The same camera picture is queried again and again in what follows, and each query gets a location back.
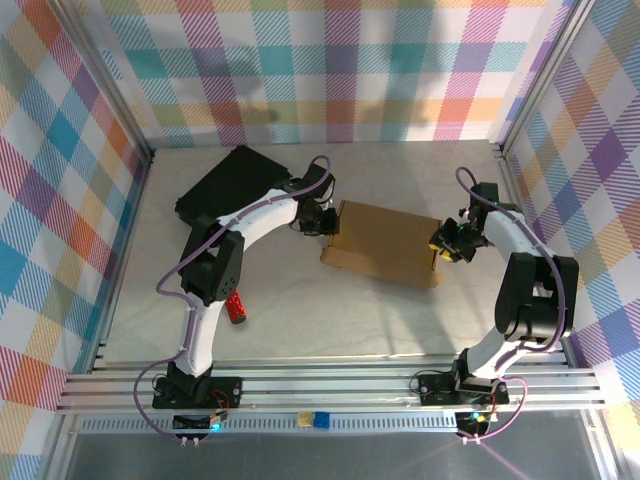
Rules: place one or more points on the brown cardboard box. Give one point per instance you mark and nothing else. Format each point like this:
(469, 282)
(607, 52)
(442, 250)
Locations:
(380, 240)

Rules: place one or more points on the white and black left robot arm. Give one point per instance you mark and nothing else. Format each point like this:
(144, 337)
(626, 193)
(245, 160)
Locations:
(215, 270)

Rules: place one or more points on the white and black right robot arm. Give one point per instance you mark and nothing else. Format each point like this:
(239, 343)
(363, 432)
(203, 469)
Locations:
(535, 300)

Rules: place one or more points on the red glitter cylinder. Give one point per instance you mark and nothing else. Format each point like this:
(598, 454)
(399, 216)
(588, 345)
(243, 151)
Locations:
(237, 310)

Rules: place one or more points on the small yellow block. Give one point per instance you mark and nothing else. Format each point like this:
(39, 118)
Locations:
(304, 419)

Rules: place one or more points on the small blue block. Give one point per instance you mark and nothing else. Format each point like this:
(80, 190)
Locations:
(321, 420)

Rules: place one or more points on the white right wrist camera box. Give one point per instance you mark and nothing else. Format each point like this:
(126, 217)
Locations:
(465, 214)

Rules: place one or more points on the aluminium side rail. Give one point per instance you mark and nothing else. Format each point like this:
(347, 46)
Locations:
(137, 195)
(517, 195)

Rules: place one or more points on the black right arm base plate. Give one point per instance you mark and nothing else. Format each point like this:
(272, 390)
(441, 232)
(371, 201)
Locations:
(435, 390)

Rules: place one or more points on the aluminium mounting rail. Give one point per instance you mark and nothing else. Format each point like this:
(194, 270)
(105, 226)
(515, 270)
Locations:
(325, 387)

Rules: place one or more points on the aluminium frame post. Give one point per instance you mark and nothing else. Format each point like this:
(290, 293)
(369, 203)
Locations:
(545, 75)
(106, 75)

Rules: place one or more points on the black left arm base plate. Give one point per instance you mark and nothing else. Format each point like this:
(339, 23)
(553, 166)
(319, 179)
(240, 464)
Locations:
(227, 390)

